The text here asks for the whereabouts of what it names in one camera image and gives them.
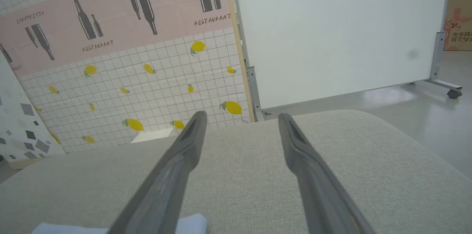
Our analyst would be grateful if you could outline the lemon tile wallpaper panel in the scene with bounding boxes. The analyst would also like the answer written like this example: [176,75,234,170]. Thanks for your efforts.
[0,0,256,170]

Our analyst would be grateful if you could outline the brown cardboard box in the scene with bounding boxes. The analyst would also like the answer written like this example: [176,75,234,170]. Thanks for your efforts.
[442,0,472,52]

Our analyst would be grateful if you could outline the light blue white-collared shirt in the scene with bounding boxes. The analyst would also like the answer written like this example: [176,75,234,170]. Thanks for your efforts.
[31,213,208,234]

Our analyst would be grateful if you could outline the white wheeled partition board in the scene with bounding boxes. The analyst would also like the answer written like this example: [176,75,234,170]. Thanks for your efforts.
[229,0,463,122]

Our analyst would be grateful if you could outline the white box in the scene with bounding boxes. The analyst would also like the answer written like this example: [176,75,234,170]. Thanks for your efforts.
[131,128,174,144]

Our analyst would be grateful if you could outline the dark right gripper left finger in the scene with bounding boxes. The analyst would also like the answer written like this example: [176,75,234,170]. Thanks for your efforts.
[107,110,208,234]

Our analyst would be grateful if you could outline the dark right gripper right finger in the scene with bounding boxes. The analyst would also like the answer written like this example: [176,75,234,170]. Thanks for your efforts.
[278,113,377,234]

